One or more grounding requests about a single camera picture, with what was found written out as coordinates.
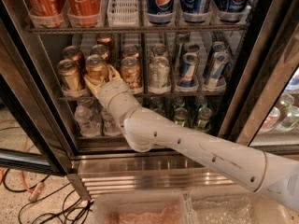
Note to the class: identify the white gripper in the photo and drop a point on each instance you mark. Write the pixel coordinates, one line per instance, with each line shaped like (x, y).
(109, 91)

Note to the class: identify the orange can column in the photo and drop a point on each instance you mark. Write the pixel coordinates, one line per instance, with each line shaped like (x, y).
(131, 72)
(130, 50)
(96, 68)
(105, 39)
(103, 51)

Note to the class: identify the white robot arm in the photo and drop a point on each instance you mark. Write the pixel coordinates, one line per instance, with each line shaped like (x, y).
(266, 174)

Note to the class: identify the orange can front left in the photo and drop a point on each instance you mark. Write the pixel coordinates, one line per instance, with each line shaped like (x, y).
(70, 75)

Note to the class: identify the orange can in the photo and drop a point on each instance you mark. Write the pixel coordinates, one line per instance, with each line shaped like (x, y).
(76, 55)
(70, 75)

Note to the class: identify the orange can back left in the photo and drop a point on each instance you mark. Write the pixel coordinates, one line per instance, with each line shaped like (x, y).
(76, 55)

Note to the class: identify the silver can front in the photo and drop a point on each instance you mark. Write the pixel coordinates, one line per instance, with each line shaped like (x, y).
(159, 70)

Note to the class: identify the silver can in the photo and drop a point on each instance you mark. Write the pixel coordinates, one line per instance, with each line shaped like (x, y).
(159, 70)
(158, 50)

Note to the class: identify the silver can back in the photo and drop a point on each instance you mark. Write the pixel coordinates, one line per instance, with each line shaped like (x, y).
(158, 50)

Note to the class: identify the green can front middle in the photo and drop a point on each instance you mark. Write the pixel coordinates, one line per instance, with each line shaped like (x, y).
(181, 117)

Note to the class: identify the red bull can front left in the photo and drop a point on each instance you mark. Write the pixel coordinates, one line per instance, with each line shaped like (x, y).
(187, 69)

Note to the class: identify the red bull can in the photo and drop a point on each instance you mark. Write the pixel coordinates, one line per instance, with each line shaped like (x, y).
(180, 41)
(187, 69)
(217, 48)
(191, 47)
(215, 68)

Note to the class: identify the fridge glass door left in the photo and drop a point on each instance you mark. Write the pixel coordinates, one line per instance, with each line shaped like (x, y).
(20, 93)

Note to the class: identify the red bull can rear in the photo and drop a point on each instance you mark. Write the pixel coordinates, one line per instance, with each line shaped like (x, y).
(180, 41)

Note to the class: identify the red bull can back left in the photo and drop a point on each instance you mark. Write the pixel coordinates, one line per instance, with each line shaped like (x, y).
(191, 47)

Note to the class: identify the green can front right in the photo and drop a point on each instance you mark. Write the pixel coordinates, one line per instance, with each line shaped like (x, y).
(202, 122)

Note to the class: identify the red bull can front right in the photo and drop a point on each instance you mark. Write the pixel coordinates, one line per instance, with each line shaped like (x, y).
(215, 68)

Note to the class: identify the red bull can back right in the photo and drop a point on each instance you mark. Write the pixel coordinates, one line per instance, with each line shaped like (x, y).
(217, 48)

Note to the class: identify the fridge door right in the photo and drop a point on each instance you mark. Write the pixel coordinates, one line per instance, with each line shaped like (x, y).
(264, 64)

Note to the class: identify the left water bottle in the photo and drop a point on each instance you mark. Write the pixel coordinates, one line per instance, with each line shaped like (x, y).
(88, 123)

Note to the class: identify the water bottle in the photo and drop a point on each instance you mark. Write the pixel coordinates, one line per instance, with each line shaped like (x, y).
(110, 126)
(88, 123)

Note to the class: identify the middle water bottle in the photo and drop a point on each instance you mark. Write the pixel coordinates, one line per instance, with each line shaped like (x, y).
(110, 126)

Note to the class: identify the empty white plastic tray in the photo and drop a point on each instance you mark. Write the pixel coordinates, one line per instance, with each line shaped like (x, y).
(123, 13)

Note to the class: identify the left clear plastic bin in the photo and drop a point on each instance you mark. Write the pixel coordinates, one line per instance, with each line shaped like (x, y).
(141, 207)

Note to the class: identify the clear plastic bin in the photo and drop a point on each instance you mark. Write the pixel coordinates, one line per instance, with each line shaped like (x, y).
(141, 207)
(234, 205)

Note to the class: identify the right clear plastic bin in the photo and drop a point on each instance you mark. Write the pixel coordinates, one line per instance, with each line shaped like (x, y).
(234, 205)

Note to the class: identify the middle wire shelf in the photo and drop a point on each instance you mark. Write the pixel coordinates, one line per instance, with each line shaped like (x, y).
(148, 95)

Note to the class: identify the wire shelf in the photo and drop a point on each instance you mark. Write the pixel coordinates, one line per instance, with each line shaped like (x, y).
(148, 95)
(138, 30)

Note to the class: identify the upper wire shelf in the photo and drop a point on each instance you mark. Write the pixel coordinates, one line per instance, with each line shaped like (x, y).
(138, 30)

